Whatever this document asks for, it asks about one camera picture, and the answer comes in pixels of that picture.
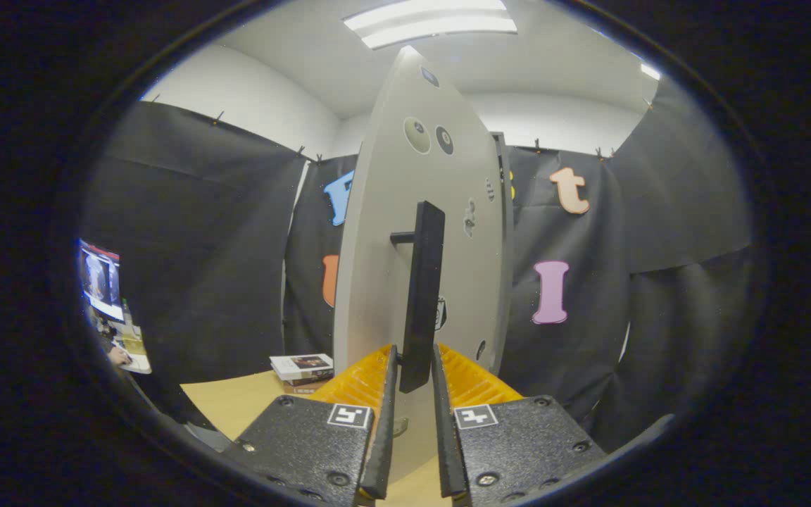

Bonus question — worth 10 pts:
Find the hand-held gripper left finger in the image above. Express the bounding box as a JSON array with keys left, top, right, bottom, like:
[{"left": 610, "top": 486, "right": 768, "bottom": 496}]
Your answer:
[{"left": 219, "top": 344, "right": 399, "bottom": 507}]

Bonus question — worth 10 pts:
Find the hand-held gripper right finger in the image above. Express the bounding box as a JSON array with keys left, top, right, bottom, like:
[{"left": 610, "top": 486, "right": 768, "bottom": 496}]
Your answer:
[{"left": 432, "top": 343, "right": 607, "bottom": 507}]

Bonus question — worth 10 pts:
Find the light grey shoe cabinet door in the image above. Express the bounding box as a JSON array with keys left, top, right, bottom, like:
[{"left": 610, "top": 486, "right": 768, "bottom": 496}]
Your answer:
[{"left": 333, "top": 46, "right": 508, "bottom": 487}]

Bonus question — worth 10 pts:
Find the black door handle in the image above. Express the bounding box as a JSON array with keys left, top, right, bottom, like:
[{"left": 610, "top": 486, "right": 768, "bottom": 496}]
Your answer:
[{"left": 390, "top": 201, "right": 446, "bottom": 394}]

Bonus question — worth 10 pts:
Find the grey shoe cabinet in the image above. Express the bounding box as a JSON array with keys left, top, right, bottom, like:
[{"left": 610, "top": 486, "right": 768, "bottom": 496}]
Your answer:
[{"left": 491, "top": 132, "right": 517, "bottom": 377}]

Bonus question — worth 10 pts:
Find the black backdrop cloth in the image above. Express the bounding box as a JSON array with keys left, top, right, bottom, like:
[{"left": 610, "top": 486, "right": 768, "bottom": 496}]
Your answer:
[{"left": 78, "top": 74, "right": 755, "bottom": 451}]

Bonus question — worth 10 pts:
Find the computer monitor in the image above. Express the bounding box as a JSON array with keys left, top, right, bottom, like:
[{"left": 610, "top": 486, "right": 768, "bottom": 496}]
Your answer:
[{"left": 80, "top": 239, "right": 125, "bottom": 323}]

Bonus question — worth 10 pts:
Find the large ceiling light panel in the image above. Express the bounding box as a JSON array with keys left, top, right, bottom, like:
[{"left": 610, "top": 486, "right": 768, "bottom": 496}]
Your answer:
[{"left": 344, "top": 0, "right": 519, "bottom": 50}]

